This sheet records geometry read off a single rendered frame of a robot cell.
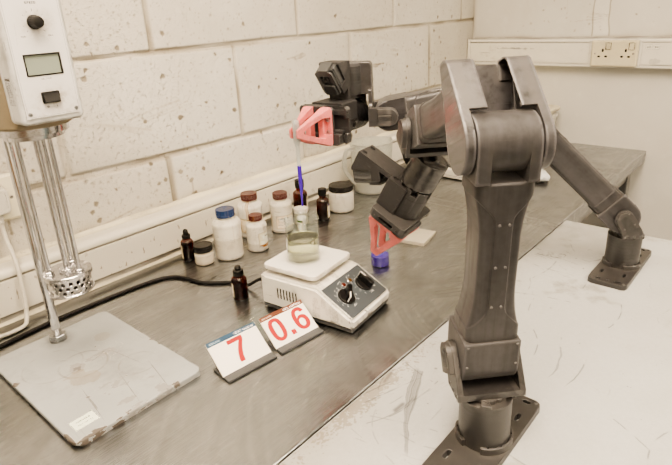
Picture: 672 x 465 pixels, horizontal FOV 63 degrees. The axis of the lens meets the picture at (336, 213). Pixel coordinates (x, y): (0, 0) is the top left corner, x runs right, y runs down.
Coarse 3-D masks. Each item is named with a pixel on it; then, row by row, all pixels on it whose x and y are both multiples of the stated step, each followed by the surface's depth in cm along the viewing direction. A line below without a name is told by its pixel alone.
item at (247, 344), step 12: (240, 336) 88; (252, 336) 89; (216, 348) 85; (228, 348) 86; (240, 348) 87; (252, 348) 88; (264, 348) 89; (216, 360) 84; (228, 360) 85; (240, 360) 86
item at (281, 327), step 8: (288, 312) 94; (296, 312) 95; (304, 312) 96; (272, 320) 92; (280, 320) 93; (288, 320) 93; (296, 320) 94; (304, 320) 95; (312, 320) 95; (272, 328) 91; (280, 328) 92; (288, 328) 92; (296, 328) 93; (304, 328) 94; (272, 336) 90; (280, 336) 91; (288, 336) 92
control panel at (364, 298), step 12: (348, 276) 100; (324, 288) 95; (336, 288) 96; (360, 288) 99; (372, 288) 100; (384, 288) 101; (336, 300) 94; (360, 300) 96; (372, 300) 97; (348, 312) 93
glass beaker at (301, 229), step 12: (288, 216) 101; (300, 216) 102; (312, 216) 101; (288, 228) 97; (300, 228) 96; (312, 228) 97; (288, 240) 98; (300, 240) 97; (312, 240) 98; (288, 252) 100; (300, 252) 98; (312, 252) 99; (300, 264) 99
